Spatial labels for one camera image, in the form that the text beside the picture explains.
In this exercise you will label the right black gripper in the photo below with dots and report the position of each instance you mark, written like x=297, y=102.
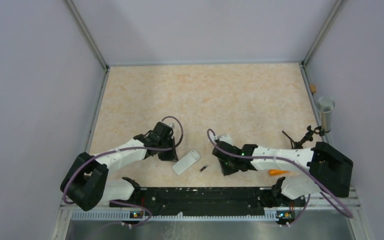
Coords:
x=226, y=171

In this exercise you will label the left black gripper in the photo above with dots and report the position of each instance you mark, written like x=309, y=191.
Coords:
x=172, y=156

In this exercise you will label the white remote control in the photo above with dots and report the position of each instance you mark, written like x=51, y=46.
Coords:
x=186, y=162

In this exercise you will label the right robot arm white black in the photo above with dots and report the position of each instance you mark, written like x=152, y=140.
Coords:
x=320, y=168

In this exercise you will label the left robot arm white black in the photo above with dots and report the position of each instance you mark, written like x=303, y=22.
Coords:
x=86, y=184

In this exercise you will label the black battery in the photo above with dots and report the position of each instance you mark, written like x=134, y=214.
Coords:
x=203, y=168

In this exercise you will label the orange carrot toy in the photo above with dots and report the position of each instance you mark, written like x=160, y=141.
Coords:
x=278, y=172

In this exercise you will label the small cork piece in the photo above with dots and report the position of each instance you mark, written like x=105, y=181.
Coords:
x=312, y=88

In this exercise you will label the silver metal cylinder cup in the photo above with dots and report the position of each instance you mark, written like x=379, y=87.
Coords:
x=325, y=106

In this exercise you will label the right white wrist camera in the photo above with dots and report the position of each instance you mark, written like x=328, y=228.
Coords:
x=225, y=138

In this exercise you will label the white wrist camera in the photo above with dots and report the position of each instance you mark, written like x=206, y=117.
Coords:
x=171, y=125
x=225, y=138

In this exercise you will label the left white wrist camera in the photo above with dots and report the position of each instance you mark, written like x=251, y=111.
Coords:
x=171, y=125

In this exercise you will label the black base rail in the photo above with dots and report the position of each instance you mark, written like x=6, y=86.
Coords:
x=211, y=201

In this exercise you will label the black clamp mount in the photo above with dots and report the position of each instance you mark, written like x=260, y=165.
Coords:
x=308, y=136

